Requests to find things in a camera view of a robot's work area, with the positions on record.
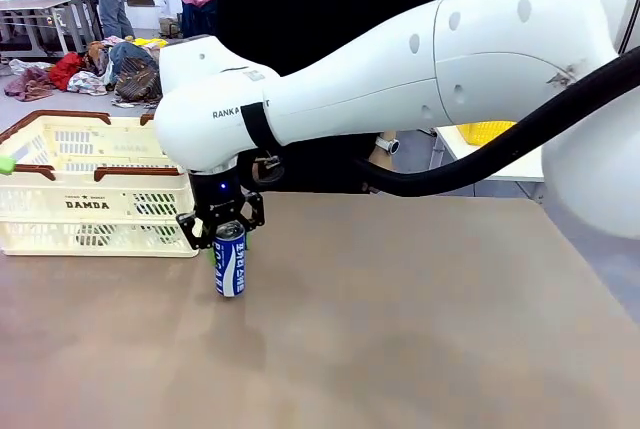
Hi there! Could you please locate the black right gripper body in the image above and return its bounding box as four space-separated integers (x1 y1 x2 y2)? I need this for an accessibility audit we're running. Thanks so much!
188 164 242 225

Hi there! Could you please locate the blue Pocari Sweat can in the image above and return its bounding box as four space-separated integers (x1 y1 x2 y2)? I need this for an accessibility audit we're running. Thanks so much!
214 222 248 299

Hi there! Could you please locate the yellow plastic basket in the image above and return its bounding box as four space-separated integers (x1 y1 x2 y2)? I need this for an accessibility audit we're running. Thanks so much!
457 120 519 146

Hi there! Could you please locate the person's left hand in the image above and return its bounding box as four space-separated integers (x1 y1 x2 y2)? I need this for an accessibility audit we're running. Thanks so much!
368 151 397 195

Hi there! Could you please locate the pile of colourful clothes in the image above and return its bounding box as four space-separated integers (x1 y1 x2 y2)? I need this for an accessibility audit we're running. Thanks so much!
4 36 164 109

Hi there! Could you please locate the white wristwatch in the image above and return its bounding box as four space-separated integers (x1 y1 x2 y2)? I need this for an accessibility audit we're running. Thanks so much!
374 135 401 156

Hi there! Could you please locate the white background work table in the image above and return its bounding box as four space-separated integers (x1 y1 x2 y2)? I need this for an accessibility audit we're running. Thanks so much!
0 0 94 58

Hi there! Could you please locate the white side table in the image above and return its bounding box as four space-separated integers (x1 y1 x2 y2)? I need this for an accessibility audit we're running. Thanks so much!
433 121 547 184

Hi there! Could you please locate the cream basket with brown handles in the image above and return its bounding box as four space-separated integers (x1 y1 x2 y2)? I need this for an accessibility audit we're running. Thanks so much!
0 109 201 257

